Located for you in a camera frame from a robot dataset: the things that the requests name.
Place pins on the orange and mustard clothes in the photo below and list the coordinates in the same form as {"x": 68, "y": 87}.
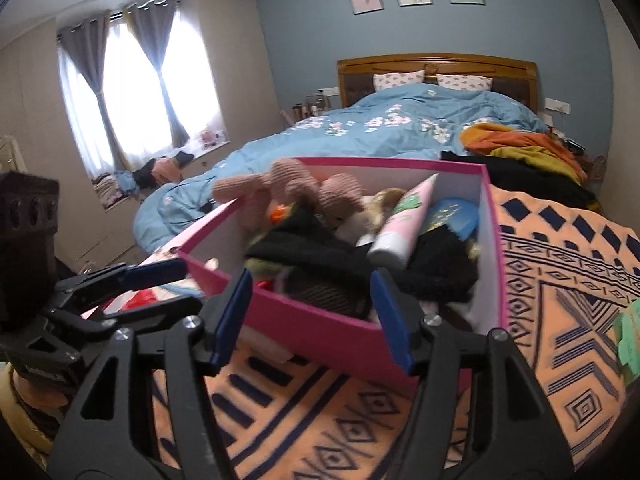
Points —
{"x": 525, "y": 142}

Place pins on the blue floral duvet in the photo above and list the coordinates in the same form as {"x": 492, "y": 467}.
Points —
{"x": 350, "y": 130}

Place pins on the dark thermos bottle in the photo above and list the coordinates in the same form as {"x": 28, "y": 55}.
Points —
{"x": 298, "y": 111}

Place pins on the black clothes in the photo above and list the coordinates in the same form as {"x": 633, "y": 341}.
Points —
{"x": 525, "y": 175}

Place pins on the clothes rack with hanging clothes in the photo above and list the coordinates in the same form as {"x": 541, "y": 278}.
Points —
{"x": 10, "y": 152}

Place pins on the white dotted pillow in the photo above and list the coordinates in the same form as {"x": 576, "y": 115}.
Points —
{"x": 398, "y": 81}
{"x": 465, "y": 83}

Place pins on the beige fuzzy item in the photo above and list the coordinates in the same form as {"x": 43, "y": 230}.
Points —
{"x": 385, "y": 200}

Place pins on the black knitted garment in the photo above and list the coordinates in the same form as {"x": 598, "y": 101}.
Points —
{"x": 310, "y": 250}

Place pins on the pink desk fan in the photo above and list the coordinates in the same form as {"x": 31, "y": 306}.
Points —
{"x": 206, "y": 138}

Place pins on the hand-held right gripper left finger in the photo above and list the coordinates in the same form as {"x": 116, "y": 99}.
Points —
{"x": 232, "y": 315}

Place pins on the wooden headboard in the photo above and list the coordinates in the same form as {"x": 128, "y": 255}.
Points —
{"x": 360, "y": 67}

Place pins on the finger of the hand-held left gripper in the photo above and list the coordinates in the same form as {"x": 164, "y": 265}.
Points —
{"x": 150, "y": 316}
{"x": 155, "y": 271}

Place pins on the pink lotion tube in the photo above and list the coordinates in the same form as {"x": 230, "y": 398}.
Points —
{"x": 400, "y": 230}

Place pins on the white wall socket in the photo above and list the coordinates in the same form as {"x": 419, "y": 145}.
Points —
{"x": 556, "y": 105}
{"x": 328, "y": 91}

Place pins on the orange patterned blanket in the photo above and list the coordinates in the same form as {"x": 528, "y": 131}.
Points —
{"x": 550, "y": 310}

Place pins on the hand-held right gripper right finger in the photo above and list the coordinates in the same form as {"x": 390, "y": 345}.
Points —
{"x": 392, "y": 320}

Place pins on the orange item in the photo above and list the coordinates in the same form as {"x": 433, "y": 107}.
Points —
{"x": 277, "y": 212}

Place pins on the pink knitted bear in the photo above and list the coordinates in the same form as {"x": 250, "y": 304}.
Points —
{"x": 300, "y": 190}

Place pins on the pile of clothes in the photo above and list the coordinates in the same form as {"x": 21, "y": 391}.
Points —
{"x": 125, "y": 182}

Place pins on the grey curtain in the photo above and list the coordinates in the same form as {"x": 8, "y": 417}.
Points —
{"x": 150, "y": 40}
{"x": 87, "y": 70}

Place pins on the red packet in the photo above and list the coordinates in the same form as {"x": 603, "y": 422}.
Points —
{"x": 137, "y": 300}

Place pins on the green packet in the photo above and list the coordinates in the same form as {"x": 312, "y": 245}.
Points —
{"x": 630, "y": 330}

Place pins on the pink storage box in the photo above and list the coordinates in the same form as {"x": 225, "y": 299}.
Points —
{"x": 325, "y": 330}

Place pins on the person's left forearm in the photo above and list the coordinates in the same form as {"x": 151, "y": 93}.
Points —
{"x": 25, "y": 425}

